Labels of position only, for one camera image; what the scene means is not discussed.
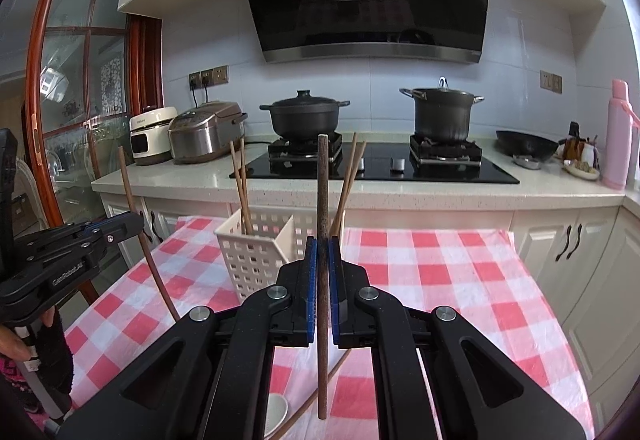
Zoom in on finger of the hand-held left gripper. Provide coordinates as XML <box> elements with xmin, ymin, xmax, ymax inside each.
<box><xmin>30</xmin><ymin>219</ymin><xmax>110</xmax><ymax>241</ymax></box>
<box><xmin>15</xmin><ymin>211</ymin><xmax>144</xmax><ymax>271</ymax></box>

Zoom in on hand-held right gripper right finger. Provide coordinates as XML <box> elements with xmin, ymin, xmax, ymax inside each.
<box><xmin>327</xmin><ymin>236</ymin><xmax>587</xmax><ymax>440</ymax></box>

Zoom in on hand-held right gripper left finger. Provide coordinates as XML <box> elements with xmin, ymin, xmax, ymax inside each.
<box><xmin>59</xmin><ymin>236</ymin><xmax>319</xmax><ymax>440</ymax></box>

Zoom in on dark brown wooden chopstick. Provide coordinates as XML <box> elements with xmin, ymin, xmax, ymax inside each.
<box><xmin>318</xmin><ymin>135</ymin><xmax>331</xmax><ymax>421</ymax></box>
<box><xmin>277</xmin><ymin>350</ymin><xmax>353</xmax><ymax>440</ymax></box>
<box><xmin>117</xmin><ymin>146</ymin><xmax>181</xmax><ymax>322</ymax></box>

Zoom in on white perforated plastic basket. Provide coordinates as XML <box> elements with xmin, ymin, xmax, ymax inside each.
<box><xmin>214</xmin><ymin>210</ymin><xmax>296</xmax><ymax>303</ymax></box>

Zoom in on light brown wooden chopstick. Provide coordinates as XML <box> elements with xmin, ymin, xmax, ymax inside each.
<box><xmin>336</xmin><ymin>140</ymin><xmax>367</xmax><ymax>238</ymax></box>
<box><xmin>239</xmin><ymin>136</ymin><xmax>253</xmax><ymax>233</ymax></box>
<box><xmin>330</xmin><ymin>131</ymin><xmax>358</xmax><ymax>238</ymax></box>
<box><xmin>229</xmin><ymin>141</ymin><xmax>251</xmax><ymax>236</ymax></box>

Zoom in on white wide soup spoon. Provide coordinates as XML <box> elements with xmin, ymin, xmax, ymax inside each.
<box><xmin>264</xmin><ymin>394</ymin><xmax>292</xmax><ymax>440</ymax></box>

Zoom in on person's left hand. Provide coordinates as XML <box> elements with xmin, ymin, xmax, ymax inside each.
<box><xmin>0</xmin><ymin>309</ymin><xmax>56</xmax><ymax>375</ymax></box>

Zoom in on white countertop cooker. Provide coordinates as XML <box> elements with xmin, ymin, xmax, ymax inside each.
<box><xmin>129</xmin><ymin>107</ymin><xmax>179</xmax><ymax>166</ymax></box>

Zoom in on person's pink patterned pants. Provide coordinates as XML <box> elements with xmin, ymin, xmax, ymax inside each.
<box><xmin>0</xmin><ymin>355</ymin><xmax>41</xmax><ymax>416</ymax></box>

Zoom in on red wooden glass door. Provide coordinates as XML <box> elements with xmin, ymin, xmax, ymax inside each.
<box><xmin>22</xmin><ymin>0</ymin><xmax>163</xmax><ymax>306</ymax></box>

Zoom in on pink white checkered tablecloth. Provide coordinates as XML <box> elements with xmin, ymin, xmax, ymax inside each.
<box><xmin>60</xmin><ymin>215</ymin><xmax>596</xmax><ymax>440</ymax></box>

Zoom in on silver rice cooker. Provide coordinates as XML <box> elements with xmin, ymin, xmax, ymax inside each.
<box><xmin>168</xmin><ymin>101</ymin><xmax>248</xmax><ymax>165</ymax></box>

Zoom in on speckled kitchen countertop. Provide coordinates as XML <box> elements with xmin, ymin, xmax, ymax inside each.
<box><xmin>91</xmin><ymin>135</ymin><xmax>640</xmax><ymax>211</ymax></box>

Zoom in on black glass gas cooktop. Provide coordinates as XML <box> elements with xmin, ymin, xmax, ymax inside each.
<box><xmin>229</xmin><ymin>132</ymin><xmax>521</xmax><ymax>185</ymax></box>

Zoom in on black casserole pot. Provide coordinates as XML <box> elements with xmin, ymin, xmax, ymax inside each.
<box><xmin>259</xmin><ymin>90</ymin><xmax>351</xmax><ymax>141</ymax></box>

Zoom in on black stock pot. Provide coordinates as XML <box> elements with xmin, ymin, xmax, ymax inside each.
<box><xmin>399</xmin><ymin>77</ymin><xmax>485</xmax><ymax>144</ymax></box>

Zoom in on black wok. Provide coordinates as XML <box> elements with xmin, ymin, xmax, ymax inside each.
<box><xmin>496</xmin><ymin>130</ymin><xmax>560</xmax><ymax>159</ymax></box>

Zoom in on pink thermos flask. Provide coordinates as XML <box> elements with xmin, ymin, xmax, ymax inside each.
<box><xmin>601</xmin><ymin>79</ymin><xmax>640</xmax><ymax>191</ymax></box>

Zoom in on wall power outlet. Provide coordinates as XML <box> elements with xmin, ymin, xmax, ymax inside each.
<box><xmin>189</xmin><ymin>65</ymin><xmax>229</xmax><ymax>88</ymax></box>

